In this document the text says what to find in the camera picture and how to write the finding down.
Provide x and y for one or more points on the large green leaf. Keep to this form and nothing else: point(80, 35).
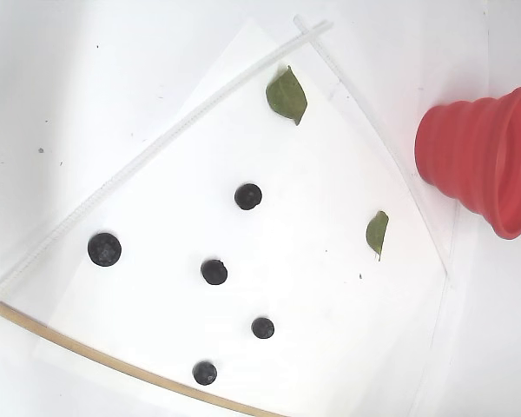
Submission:
point(286, 95)

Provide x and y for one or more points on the large dark blueberry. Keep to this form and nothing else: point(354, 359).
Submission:
point(104, 249)

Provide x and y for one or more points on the long wooden dowel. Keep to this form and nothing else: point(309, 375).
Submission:
point(48, 331)

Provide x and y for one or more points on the small narrow green leaf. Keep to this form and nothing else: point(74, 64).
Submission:
point(377, 234)

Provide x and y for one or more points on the small dark blueberry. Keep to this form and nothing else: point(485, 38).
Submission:
point(205, 373)
point(248, 196)
point(262, 327)
point(214, 272)

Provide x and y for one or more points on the white paper sheet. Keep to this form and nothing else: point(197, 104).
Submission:
point(308, 260)

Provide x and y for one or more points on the long white ridged rod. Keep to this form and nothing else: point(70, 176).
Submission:
point(312, 32)
point(301, 26)

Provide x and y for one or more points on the red collapsible silicone cup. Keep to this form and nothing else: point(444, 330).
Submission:
point(469, 160)

